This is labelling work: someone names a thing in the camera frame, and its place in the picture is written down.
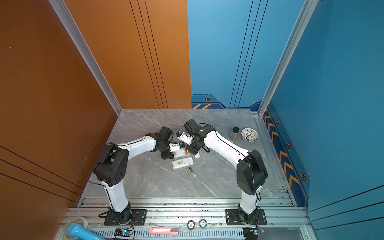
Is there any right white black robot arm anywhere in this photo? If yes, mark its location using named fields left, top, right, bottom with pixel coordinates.
left=177, top=119, right=268, bottom=225

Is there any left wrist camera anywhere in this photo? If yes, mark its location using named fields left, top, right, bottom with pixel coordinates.
left=169, top=143, right=185, bottom=152

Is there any white mesh basket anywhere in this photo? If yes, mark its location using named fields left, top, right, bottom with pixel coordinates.
left=241, top=128, right=259, bottom=142

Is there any green circuit board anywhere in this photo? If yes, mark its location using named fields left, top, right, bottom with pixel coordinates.
left=114, top=228, right=134, bottom=238

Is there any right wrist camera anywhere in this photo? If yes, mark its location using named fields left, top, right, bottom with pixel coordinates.
left=177, top=131, right=193, bottom=145

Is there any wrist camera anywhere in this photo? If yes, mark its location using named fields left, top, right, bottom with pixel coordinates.
left=177, top=131, right=193, bottom=145
left=169, top=143, right=185, bottom=152

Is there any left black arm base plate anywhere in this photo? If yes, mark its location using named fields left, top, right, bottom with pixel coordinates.
left=104, top=208, right=147, bottom=227

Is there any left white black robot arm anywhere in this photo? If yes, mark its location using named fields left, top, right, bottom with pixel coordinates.
left=93, top=127, right=174, bottom=226

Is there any white tape roll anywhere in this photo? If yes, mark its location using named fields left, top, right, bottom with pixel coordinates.
left=65, top=217, right=89, bottom=230

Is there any small circuit board right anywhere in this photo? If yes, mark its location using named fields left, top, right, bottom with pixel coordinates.
left=250, top=228, right=265, bottom=236

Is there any black round badge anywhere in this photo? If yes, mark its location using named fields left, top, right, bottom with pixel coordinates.
left=187, top=220, right=196, bottom=230

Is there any blue round badge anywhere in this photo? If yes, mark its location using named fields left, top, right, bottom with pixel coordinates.
left=199, top=219, right=208, bottom=229

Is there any blue cylinder handle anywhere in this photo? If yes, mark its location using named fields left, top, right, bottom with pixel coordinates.
left=66, top=224, right=105, bottom=240

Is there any white remote control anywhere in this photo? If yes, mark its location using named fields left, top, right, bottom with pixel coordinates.
left=172, top=157, right=194, bottom=170
left=173, top=149, right=189, bottom=159

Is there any glass jar black lid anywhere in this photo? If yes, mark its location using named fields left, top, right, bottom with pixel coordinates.
left=230, top=127, right=240, bottom=141

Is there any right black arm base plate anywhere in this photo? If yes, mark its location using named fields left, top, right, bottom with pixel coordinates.
left=226, top=208, right=268, bottom=226

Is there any pink utility knife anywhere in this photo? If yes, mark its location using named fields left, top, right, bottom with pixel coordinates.
left=149, top=227, right=179, bottom=236

